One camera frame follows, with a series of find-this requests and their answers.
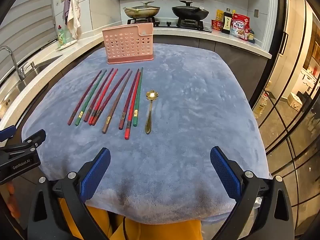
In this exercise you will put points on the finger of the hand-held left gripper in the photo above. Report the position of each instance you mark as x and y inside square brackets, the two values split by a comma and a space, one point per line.
[35, 138]
[7, 133]

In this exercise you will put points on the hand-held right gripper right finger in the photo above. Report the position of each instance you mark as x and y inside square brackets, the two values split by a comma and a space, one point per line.
[225, 172]

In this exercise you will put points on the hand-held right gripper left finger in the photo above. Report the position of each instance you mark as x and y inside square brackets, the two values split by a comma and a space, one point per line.
[96, 172]

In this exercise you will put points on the green chopstick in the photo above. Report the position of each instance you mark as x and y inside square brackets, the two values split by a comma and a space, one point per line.
[138, 96]
[91, 98]

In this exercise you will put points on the brown chopstick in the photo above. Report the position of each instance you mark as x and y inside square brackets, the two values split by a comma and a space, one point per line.
[117, 101]

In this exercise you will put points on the gold flower spoon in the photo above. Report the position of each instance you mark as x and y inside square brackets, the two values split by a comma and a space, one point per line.
[150, 95]

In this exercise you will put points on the pink perforated utensil holder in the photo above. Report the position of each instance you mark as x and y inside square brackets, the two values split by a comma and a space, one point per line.
[127, 45]

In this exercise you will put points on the person's left hand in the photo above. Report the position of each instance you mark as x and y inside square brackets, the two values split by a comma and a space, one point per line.
[13, 208]

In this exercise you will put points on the grey-blue plush cloth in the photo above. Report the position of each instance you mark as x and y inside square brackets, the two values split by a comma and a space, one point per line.
[187, 117]

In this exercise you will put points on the chrome soap dispenser pump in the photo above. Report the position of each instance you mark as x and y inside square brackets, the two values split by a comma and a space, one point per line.
[33, 68]

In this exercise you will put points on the chrome faucet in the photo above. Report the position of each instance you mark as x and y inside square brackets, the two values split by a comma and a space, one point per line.
[13, 62]

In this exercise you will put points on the cooking oil bottle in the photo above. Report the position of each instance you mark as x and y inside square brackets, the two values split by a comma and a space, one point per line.
[261, 106]

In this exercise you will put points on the stainless steel sink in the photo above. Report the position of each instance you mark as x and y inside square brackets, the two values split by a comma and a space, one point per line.
[47, 62]

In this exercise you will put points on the black framed glass door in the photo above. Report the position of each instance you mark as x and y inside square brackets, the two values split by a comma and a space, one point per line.
[287, 120]

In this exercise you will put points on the person's yellow clothing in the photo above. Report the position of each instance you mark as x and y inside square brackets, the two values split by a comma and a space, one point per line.
[162, 230]

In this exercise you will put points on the white plate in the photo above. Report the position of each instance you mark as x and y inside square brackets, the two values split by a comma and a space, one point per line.
[67, 44]

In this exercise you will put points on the white box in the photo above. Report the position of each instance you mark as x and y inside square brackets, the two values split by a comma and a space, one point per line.
[295, 101]

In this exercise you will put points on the green dish soap bottle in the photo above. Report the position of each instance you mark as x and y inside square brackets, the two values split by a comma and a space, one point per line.
[60, 36]

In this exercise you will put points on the white window blinds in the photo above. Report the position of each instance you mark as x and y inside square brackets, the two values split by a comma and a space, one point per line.
[25, 17]

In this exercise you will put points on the white hanging towel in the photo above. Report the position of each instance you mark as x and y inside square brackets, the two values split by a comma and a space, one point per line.
[74, 17]

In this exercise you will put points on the purple hanging cloth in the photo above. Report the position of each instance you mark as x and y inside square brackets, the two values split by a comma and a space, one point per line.
[66, 10]

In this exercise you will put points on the red white cereal bag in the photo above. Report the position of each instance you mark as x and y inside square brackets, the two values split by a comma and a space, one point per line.
[240, 27]

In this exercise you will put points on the red snack package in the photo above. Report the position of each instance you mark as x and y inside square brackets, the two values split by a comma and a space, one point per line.
[217, 25]

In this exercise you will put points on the dark soy sauce bottle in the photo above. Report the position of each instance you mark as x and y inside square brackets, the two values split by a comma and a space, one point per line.
[226, 22]

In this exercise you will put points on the yellow packet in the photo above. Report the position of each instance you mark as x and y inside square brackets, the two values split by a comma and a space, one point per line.
[220, 15]

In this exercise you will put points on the black gas stove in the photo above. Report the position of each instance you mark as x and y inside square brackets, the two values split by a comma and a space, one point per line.
[165, 26]

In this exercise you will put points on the black wok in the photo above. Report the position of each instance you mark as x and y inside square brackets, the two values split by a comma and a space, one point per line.
[190, 14]

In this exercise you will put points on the beige frying pan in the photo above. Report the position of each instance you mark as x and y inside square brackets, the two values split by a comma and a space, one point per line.
[145, 12]

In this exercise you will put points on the glass lid black knob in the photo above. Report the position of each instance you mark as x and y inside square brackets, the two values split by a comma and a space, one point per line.
[186, 5]

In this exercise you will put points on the glass lid beige knob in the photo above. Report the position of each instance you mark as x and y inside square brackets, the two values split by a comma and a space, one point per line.
[145, 5]

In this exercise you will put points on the grey wall socket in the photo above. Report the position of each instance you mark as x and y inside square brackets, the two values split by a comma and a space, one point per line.
[256, 13]

